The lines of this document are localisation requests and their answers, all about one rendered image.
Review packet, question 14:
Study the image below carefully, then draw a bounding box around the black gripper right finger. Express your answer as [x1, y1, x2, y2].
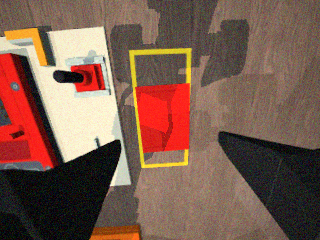
[218, 131, 320, 240]

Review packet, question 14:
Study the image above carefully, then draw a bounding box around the yellow rectangular outline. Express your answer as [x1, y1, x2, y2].
[129, 48, 192, 168]

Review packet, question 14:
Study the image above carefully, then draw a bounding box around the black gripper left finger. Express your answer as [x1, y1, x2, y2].
[0, 139, 122, 240]

